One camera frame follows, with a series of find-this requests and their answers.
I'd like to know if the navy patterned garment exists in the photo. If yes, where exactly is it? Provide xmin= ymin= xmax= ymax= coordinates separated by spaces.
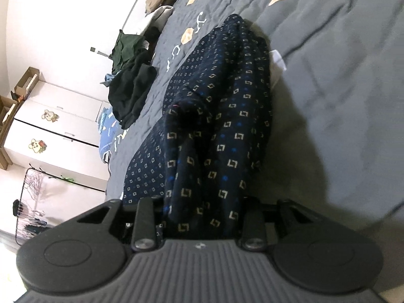
xmin=122 ymin=14 xmax=272 ymax=239

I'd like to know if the grey quilted fish-print blanket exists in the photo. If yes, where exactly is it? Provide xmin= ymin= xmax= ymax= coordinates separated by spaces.
xmin=106 ymin=0 xmax=403 ymax=229

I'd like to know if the white wardrobe with stickers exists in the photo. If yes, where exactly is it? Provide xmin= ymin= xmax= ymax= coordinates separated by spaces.
xmin=4 ymin=81 xmax=110 ymax=192

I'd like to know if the blue patterned pillow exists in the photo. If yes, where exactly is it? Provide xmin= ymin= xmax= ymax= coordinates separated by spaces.
xmin=97 ymin=107 xmax=121 ymax=163

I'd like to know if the black garment pile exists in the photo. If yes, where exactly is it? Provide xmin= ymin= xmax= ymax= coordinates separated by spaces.
xmin=108 ymin=48 xmax=158 ymax=130

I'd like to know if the cardboard box on wardrobe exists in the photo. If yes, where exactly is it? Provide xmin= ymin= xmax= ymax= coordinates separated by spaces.
xmin=12 ymin=67 xmax=40 ymax=101

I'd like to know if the dark green garment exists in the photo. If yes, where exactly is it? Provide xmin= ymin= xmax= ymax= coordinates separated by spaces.
xmin=109 ymin=30 xmax=146 ymax=74

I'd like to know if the light grey garment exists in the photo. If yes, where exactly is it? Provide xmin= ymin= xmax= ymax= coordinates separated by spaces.
xmin=141 ymin=6 xmax=174 ymax=35

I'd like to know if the black wire clothes rack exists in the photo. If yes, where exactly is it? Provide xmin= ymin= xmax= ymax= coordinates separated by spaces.
xmin=12 ymin=168 xmax=105 ymax=245

